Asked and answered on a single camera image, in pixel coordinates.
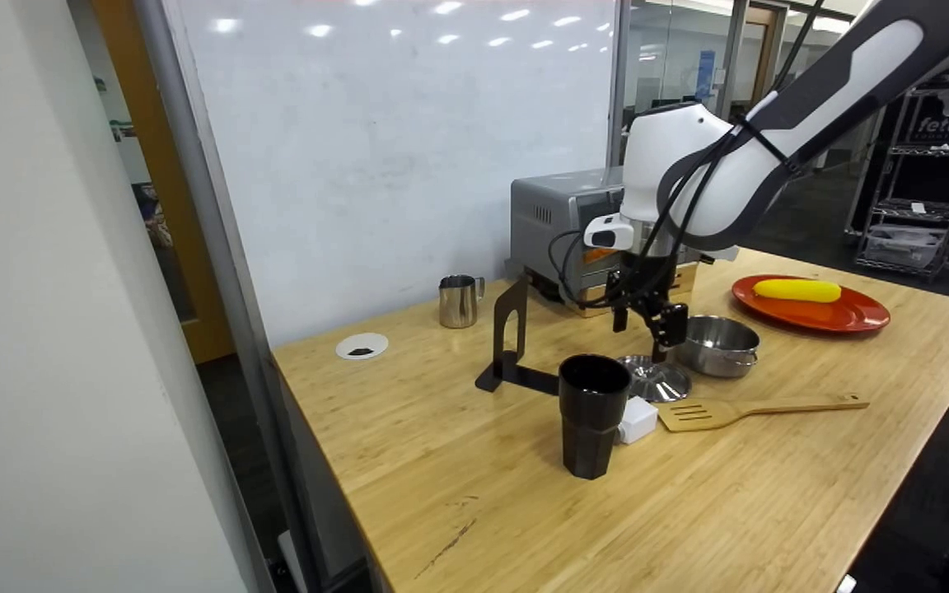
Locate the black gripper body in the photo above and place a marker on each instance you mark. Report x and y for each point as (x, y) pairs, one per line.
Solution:
(642, 281)

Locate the silver pot lid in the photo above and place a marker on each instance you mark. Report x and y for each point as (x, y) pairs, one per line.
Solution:
(659, 385)

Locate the small white box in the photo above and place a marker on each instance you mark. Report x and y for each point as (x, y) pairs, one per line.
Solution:
(637, 421)

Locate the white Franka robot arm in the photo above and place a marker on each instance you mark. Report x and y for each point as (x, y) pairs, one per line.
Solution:
(693, 166)

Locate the silver metal pot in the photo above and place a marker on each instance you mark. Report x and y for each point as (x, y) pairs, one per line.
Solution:
(722, 349)

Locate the wooden toaster stand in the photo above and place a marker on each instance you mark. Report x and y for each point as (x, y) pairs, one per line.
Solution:
(593, 303)

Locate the wooden slotted spatula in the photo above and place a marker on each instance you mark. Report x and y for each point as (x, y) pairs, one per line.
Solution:
(708, 414)

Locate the black plastic cup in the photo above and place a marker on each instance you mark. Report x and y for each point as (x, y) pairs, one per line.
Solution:
(593, 422)

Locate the black metal bookend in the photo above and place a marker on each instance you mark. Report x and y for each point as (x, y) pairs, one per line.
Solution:
(510, 331)

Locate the silver toaster oven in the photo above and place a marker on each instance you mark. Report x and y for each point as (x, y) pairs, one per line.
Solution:
(546, 215)

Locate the yellow corn cob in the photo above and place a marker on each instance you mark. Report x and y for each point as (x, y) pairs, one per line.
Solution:
(800, 291)

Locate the small silver metal cup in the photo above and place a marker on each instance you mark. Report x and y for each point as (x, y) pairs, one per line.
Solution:
(455, 300)

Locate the orange plate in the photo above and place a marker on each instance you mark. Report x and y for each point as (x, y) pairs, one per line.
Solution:
(839, 316)

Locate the white glass board panel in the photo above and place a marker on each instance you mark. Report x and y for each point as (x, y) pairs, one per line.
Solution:
(409, 166)

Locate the black equipment rack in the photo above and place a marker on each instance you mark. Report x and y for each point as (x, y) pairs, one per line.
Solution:
(924, 219)

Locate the orange wooden door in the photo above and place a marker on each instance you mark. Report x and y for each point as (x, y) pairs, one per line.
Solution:
(196, 316)

